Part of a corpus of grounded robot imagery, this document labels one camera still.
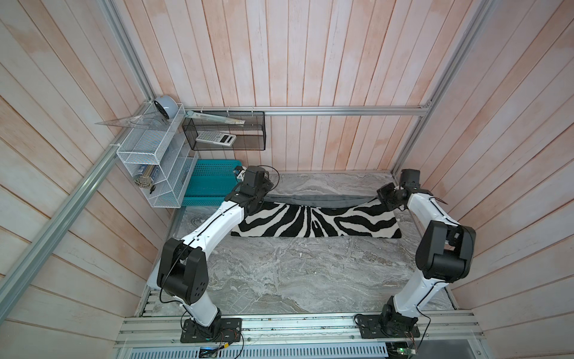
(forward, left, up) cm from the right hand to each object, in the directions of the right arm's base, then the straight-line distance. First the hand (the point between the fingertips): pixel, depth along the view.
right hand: (375, 191), depth 96 cm
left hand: (-5, +46, +10) cm, 47 cm away
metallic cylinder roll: (-12, +88, +20) cm, 91 cm away
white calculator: (+17, +71, +16) cm, 75 cm away
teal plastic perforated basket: (+9, +77, -5) cm, 78 cm away
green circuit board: (-57, 0, -12) cm, 58 cm away
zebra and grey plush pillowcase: (-7, +24, -11) cm, 27 cm away
